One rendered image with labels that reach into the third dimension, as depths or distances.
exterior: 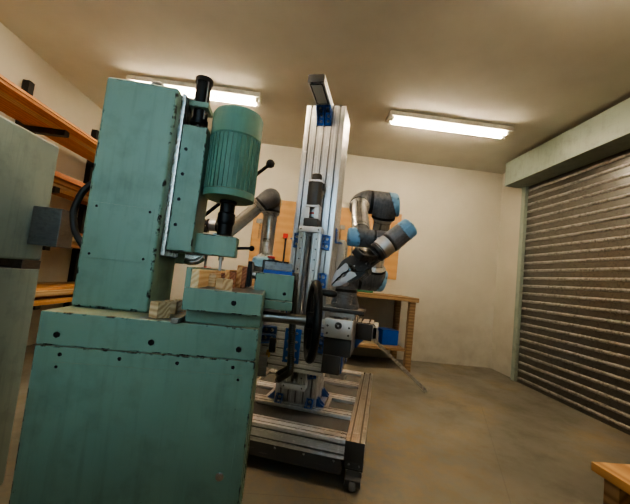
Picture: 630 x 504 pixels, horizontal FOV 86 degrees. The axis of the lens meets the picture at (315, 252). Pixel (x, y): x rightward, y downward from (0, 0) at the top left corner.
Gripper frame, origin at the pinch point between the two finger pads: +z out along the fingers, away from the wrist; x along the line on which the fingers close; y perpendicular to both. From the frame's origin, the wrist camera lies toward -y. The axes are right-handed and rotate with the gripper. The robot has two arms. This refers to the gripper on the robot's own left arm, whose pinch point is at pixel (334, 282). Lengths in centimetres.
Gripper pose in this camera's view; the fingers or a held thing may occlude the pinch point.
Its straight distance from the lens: 118.0
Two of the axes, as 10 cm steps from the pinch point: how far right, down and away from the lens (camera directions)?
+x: -5.7, -6.9, 4.3
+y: 1.8, 4.1, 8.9
